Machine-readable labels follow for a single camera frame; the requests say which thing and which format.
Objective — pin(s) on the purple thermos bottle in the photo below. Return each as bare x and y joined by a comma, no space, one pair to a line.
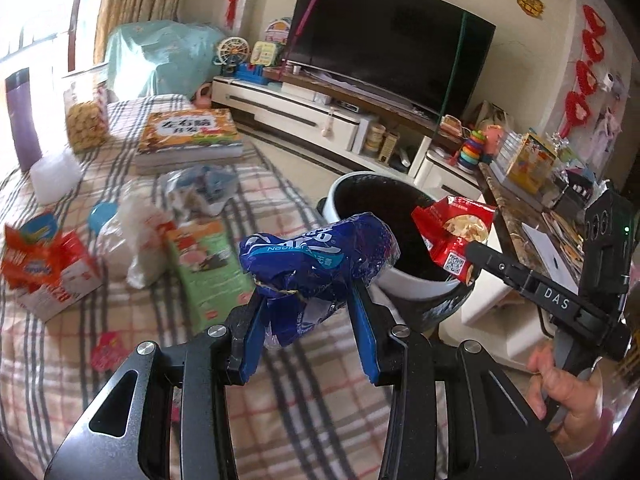
22,120

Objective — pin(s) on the white plastic bag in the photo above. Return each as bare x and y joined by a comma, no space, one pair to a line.
132,245

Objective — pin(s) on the green flat packet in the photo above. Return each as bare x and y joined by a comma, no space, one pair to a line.
210,270

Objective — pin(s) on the blue wrapper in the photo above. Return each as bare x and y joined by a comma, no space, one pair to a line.
310,255

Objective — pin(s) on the red snack packet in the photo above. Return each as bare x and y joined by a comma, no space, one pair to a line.
450,232

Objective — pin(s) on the blue plastic blister pack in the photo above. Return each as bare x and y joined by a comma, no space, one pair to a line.
102,217

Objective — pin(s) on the blue toy base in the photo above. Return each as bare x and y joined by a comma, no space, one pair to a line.
250,74

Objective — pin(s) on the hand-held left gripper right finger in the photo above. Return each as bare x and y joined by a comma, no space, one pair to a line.
362,340

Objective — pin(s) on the person's right forearm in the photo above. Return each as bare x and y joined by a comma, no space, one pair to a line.
595,460

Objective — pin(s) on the brown slatted box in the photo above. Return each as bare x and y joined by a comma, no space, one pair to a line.
391,147

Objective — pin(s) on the orange snack packet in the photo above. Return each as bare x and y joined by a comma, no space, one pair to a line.
32,245

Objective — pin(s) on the person's right hand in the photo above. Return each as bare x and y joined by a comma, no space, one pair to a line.
590,405

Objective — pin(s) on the white security camera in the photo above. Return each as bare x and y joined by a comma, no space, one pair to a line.
610,82

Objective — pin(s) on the white set-top box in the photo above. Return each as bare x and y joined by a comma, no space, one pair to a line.
350,106

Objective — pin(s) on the pink toy kettle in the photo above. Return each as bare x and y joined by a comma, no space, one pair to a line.
204,96

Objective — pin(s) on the black flat television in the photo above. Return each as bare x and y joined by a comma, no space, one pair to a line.
385,40

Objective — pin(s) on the white paper sheet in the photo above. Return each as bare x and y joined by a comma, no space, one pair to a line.
550,255

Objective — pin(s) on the clear bag with blue contents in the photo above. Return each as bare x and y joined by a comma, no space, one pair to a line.
200,190

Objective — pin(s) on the pink paper sticker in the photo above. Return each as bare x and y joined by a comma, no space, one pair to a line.
109,352

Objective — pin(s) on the teal dust cover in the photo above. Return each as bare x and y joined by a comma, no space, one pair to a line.
165,55

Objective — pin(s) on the white round bin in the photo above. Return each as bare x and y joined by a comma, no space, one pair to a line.
420,287

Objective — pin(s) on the plaid blanket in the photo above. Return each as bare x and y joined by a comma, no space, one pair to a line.
280,195

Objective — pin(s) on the ferris wheel toy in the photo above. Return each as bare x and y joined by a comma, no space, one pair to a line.
232,52

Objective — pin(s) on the grey remote control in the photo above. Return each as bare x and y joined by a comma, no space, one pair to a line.
405,157

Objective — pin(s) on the yellow printed box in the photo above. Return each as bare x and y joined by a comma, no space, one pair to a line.
530,162

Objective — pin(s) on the marble top white cabinet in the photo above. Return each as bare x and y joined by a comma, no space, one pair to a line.
510,215

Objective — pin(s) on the green thin stick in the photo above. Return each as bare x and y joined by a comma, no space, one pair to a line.
454,70

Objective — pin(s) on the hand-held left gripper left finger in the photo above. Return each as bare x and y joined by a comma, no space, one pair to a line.
252,340

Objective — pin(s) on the clear jar of snacks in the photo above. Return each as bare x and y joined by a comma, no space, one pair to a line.
86,120

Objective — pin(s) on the red white carton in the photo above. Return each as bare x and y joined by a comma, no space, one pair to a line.
65,280

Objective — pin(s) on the white television cabinet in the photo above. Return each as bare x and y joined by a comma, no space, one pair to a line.
280,110

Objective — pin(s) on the colourful children's book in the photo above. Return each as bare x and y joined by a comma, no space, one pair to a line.
187,135

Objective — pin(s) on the glass sliding door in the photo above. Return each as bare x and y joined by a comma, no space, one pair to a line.
35,10

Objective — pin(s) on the orange snack box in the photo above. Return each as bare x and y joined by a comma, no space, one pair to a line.
451,126

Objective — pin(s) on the pink thin stick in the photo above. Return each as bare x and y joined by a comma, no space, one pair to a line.
312,5

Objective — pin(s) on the pink hanging tag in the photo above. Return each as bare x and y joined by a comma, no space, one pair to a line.
329,125

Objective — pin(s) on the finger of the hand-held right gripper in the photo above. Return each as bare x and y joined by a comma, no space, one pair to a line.
492,260

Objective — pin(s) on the gold red wall sticker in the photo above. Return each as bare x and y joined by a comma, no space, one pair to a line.
531,2

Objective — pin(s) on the white foam net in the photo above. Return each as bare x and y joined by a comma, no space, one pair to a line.
55,172

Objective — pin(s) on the white black trash bin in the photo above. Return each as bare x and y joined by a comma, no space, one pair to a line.
380,225

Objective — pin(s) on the stacked cans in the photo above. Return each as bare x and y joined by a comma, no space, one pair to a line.
374,141

